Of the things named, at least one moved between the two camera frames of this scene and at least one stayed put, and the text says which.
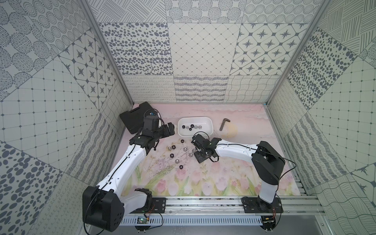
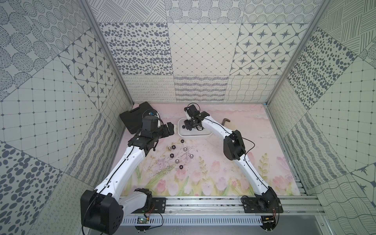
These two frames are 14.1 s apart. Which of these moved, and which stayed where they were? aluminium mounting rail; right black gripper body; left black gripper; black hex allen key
Moved: right black gripper body
Stayed: left black gripper; aluminium mounting rail; black hex allen key
